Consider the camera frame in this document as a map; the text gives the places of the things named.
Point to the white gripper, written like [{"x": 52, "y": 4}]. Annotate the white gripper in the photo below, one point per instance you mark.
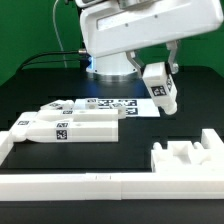
[{"x": 108, "y": 29}]

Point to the white chair seat piece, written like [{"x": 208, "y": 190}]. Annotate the white chair seat piece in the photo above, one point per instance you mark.
[{"x": 185, "y": 157}]

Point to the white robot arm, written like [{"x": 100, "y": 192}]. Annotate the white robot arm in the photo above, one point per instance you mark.
[{"x": 116, "y": 64}]

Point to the white flat back plate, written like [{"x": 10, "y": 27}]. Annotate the white flat back plate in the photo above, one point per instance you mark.
[{"x": 134, "y": 107}]

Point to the white right fence rail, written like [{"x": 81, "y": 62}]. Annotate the white right fence rail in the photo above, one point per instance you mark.
[{"x": 211, "y": 140}]

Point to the white fence rail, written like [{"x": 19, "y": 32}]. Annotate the white fence rail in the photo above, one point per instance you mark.
[
  {"x": 211, "y": 140},
  {"x": 6, "y": 144},
  {"x": 112, "y": 186}
]

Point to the white front fence rail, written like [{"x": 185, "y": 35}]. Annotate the white front fence rail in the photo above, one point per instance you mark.
[{"x": 112, "y": 186}]

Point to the white left fence rail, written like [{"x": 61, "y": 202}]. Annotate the white left fence rail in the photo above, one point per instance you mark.
[{"x": 6, "y": 144}]

